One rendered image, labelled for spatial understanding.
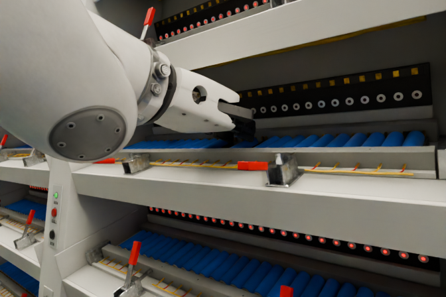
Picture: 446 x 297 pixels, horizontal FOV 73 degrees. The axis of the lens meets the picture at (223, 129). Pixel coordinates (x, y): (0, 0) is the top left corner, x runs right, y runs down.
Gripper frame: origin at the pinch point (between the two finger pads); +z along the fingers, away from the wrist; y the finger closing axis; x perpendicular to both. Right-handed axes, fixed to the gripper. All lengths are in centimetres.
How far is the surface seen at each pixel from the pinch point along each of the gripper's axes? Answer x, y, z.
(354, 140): 1.3, -15.8, 3.3
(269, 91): -8.3, -0.9, 6.8
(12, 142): 0, 104, 1
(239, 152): 3.9, -3.0, -2.0
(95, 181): 10.1, 25.2, -5.7
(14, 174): 11, 67, -6
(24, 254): 28, 54, -3
